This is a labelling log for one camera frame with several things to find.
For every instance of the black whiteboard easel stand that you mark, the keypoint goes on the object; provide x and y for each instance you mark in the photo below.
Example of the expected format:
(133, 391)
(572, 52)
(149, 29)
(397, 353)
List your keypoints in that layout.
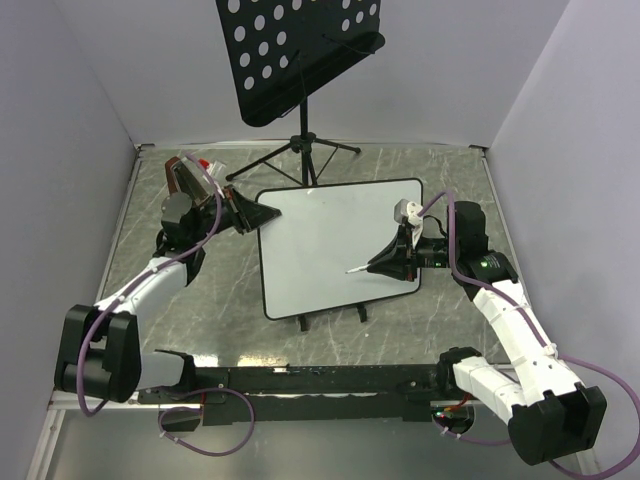
(303, 321)

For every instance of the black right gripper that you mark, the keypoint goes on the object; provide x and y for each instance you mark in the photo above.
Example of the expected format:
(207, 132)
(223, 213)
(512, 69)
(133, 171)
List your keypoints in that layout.
(398, 259)

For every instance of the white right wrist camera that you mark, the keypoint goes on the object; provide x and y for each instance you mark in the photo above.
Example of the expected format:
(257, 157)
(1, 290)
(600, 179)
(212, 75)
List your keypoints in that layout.
(406, 210)

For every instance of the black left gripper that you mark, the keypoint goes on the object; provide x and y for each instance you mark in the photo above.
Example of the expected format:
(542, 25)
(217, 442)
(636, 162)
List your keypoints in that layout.
(245, 213)

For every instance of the brown wooden metronome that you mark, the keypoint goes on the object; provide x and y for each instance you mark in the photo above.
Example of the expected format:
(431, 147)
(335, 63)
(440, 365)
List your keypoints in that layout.
(181, 179)

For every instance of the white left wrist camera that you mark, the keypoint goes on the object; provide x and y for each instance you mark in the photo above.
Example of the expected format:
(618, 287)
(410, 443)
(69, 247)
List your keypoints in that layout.
(215, 168)

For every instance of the black perforated music stand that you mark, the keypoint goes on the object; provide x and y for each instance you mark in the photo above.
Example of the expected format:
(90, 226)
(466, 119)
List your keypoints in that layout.
(282, 52)

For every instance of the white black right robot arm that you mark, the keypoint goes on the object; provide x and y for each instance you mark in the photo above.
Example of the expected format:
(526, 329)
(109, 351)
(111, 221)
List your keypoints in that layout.
(548, 411)

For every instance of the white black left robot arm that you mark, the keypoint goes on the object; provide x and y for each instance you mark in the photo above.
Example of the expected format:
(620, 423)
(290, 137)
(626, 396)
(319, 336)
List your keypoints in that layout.
(100, 353)

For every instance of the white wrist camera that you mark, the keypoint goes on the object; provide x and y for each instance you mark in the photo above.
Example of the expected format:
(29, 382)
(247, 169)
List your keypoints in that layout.
(215, 168)
(406, 210)

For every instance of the white rectangular whiteboard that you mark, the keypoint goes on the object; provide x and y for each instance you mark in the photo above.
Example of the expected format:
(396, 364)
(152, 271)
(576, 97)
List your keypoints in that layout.
(323, 232)

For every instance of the blue capped whiteboard marker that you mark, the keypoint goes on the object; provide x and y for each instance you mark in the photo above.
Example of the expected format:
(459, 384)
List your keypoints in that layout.
(357, 269)

